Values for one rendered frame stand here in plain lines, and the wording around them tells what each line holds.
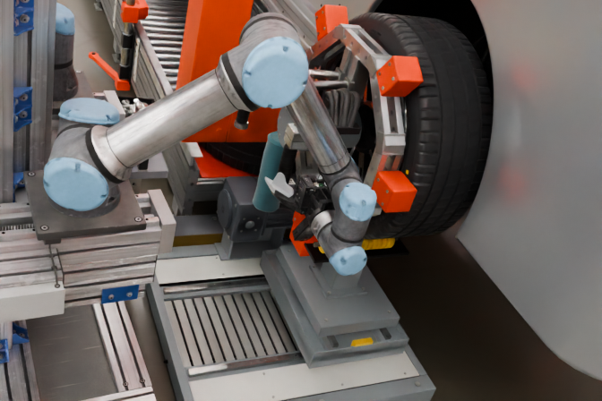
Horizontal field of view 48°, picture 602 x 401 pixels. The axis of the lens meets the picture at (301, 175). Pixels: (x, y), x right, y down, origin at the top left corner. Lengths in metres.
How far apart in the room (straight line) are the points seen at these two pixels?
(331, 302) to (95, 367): 0.79
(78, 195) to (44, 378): 0.79
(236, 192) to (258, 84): 1.23
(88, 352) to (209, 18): 1.04
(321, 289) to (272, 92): 1.27
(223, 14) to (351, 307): 1.04
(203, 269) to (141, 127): 1.33
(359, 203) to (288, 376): 0.98
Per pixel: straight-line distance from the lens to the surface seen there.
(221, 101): 1.21
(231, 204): 2.36
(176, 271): 2.50
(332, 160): 1.47
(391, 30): 1.87
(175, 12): 4.14
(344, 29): 1.92
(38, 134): 1.67
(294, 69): 1.17
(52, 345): 2.06
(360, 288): 2.39
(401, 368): 2.42
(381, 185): 1.74
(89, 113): 1.40
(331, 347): 2.25
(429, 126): 1.74
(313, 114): 1.40
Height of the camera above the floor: 1.75
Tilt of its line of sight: 32 degrees down
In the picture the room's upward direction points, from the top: 16 degrees clockwise
